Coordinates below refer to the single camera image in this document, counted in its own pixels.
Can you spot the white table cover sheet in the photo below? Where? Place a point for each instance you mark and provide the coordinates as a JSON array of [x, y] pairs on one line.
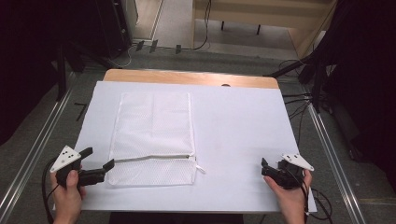
[[239, 140]]

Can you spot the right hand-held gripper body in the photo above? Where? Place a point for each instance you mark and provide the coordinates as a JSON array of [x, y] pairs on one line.
[[291, 174]]

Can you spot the black cabinet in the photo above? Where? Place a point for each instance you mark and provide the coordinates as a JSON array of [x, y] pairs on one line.
[[112, 28]]

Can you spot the light wooden furniture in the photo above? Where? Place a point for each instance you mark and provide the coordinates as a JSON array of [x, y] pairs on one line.
[[264, 14]]

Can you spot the black stand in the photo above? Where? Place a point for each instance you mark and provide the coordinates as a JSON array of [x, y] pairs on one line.
[[317, 77], [61, 71]]

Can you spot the person's dark clothing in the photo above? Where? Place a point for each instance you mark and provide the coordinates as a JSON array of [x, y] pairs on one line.
[[174, 218]]

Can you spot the white mesh laundry bag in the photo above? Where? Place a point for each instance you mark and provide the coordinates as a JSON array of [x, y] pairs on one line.
[[154, 130]]

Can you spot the metal floor rail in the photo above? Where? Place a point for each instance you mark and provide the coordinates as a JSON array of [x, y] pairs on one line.
[[334, 165], [34, 149]]

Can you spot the person's right hand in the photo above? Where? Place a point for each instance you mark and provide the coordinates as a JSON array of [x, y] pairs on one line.
[[292, 202]]

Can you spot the black curtain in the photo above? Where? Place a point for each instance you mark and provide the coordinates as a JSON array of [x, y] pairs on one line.
[[367, 77], [25, 62]]

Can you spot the person's left hand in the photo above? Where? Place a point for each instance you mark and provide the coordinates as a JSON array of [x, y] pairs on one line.
[[67, 202]]

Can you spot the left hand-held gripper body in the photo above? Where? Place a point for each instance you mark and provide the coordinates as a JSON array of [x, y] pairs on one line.
[[64, 158]]

